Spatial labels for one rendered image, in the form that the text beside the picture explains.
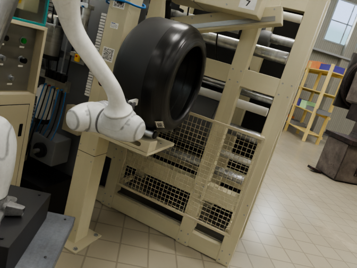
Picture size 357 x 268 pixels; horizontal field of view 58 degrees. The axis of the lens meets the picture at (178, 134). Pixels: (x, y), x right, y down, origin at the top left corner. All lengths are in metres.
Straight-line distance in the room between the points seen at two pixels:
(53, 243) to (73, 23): 0.70
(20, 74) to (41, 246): 1.07
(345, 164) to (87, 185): 4.92
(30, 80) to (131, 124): 0.98
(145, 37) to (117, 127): 0.60
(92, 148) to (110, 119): 0.86
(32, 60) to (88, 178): 0.75
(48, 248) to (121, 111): 0.50
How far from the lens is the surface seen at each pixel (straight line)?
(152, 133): 1.67
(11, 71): 1.91
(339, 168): 6.19
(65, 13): 1.09
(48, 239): 1.18
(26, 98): 1.95
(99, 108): 1.22
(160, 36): 1.57
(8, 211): 1.06
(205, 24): 2.07
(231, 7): 1.91
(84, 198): 2.10
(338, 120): 12.99
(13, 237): 0.98
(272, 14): 2.00
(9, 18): 1.15
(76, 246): 2.25
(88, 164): 2.02
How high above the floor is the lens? 1.34
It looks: 14 degrees down
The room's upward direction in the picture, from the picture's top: 16 degrees clockwise
